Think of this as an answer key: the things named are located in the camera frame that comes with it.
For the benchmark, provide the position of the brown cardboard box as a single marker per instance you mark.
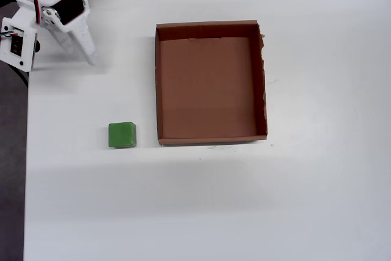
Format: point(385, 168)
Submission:
point(207, 90)

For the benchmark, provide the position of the green cube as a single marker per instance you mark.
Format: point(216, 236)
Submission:
point(121, 134)

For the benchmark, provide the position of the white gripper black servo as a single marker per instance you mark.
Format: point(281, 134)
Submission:
point(71, 8)

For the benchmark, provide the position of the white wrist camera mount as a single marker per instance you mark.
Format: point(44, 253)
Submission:
point(16, 44)

